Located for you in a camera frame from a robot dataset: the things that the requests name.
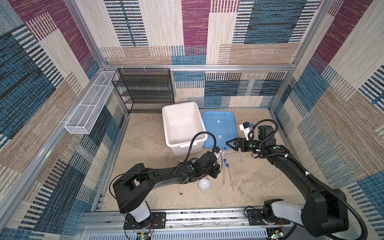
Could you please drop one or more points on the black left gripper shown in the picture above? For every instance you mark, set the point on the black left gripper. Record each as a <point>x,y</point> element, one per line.
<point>216,168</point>

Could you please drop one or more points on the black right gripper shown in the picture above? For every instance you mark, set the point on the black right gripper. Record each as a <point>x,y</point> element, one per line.
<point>237,141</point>

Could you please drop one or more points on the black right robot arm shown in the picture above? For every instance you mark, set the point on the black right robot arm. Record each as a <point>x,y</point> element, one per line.
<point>325,211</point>

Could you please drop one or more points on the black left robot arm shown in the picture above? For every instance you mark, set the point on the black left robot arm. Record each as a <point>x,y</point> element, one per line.
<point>131,188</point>

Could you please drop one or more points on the white ceramic crucible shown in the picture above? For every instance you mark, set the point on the white ceramic crucible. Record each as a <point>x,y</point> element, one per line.
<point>204,185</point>

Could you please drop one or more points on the blue plastic lid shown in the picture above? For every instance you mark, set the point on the blue plastic lid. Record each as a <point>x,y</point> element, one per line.
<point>222,125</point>

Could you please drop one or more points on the white plastic bin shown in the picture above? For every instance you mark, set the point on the white plastic bin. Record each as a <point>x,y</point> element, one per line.
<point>181,123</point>

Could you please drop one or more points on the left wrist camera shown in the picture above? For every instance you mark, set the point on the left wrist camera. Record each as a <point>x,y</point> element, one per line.
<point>217,153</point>

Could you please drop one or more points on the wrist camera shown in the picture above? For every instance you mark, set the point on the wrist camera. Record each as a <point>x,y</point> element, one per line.
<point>248,130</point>
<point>217,153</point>

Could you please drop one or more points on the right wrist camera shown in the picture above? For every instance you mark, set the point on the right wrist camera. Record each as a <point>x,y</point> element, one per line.
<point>248,130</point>

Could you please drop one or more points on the aluminium mounting rail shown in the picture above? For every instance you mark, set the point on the aluminium mounting rail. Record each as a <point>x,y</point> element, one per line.
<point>183,219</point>

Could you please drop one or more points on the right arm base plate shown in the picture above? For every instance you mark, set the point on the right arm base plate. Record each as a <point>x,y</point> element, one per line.
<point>255,218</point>

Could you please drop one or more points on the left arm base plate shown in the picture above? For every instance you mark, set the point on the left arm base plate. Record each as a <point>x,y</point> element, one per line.
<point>156,220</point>

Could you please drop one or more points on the black wire mesh shelf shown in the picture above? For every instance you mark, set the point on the black wire mesh shelf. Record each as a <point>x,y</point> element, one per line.
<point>144,90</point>

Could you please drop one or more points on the white wire mesh basket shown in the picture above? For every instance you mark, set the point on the white wire mesh basket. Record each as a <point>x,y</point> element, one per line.
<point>87,112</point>

